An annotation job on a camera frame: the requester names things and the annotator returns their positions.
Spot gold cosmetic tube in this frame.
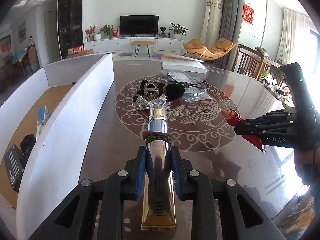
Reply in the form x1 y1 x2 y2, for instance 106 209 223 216
141 99 177 231

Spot rhinestone bow hair clip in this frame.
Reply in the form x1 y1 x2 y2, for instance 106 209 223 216
132 80 170 111

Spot black velvet pouch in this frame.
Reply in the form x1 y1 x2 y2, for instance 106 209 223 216
164 83 185 101

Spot blue white nail cream box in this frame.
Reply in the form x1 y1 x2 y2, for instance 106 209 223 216
36 106 50 137

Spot black sock bundle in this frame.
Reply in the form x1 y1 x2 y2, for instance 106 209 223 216
20 134 36 160

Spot black odor removing bar box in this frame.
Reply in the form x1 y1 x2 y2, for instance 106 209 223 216
4 144 24 192

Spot person's right hand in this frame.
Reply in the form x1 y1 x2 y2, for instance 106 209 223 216
294 147 319 185

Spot wooden dining chair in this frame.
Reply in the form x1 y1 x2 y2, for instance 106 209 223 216
232 44 281 82

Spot clear plastic packet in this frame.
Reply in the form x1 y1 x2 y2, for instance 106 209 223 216
161 69 211 102

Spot large white storage box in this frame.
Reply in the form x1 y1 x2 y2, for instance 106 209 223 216
1 53 114 239

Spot orange lounge chair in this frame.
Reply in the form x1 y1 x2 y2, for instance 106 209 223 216
183 38 235 61

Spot white flat box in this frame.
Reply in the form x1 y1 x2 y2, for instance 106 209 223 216
161 53 207 74

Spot white standing air conditioner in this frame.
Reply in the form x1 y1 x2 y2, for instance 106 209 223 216
200 0 223 48

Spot wooden bench stool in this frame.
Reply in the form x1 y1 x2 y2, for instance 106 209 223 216
131 41 156 57

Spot white tv cabinet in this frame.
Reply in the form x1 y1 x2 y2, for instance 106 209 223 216
84 37 184 53

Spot cardboard box on floor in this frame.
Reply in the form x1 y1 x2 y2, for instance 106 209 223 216
67 49 94 59

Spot green potted plant right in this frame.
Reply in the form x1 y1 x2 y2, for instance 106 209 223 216
169 22 189 40

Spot green potted plant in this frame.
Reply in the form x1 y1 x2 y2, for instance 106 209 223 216
99 24 114 38
169 22 189 40

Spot grey curtain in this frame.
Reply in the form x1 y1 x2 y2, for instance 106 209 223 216
216 0 241 68

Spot green potted plant left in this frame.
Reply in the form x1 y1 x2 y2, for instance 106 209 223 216
99 24 114 38

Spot black television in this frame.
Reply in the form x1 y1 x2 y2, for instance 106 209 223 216
120 15 159 35

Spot red flowers in vase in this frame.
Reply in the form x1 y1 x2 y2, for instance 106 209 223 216
85 25 98 41

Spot black glass cabinet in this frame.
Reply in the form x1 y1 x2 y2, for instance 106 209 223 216
57 0 83 59

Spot glasses with black cord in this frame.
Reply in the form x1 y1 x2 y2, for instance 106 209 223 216
166 72 208 90

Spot red wall decoration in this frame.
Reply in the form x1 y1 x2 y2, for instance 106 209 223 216
242 4 254 24

